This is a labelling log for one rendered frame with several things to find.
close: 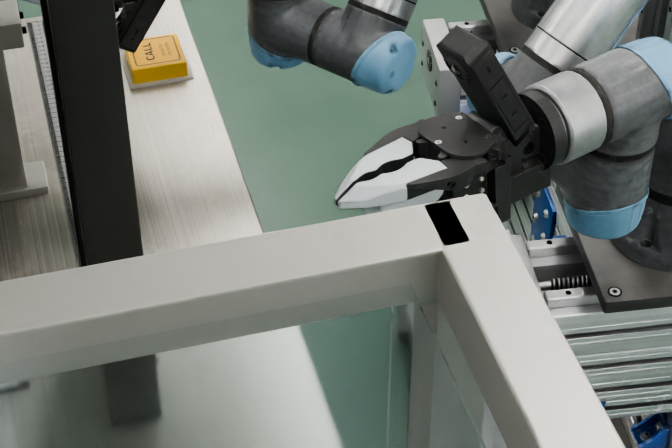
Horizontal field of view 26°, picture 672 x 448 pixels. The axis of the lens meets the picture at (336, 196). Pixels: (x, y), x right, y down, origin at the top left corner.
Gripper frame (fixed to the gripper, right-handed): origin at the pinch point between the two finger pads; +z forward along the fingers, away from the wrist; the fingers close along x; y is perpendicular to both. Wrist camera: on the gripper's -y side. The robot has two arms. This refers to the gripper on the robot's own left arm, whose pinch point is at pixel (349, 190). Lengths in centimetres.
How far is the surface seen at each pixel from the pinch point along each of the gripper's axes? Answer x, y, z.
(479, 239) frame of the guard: -46, -30, 22
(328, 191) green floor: 139, 106, -79
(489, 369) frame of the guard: -50, -29, 25
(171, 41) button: 72, 22, -19
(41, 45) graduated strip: 84, 22, -6
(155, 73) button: 68, 23, -14
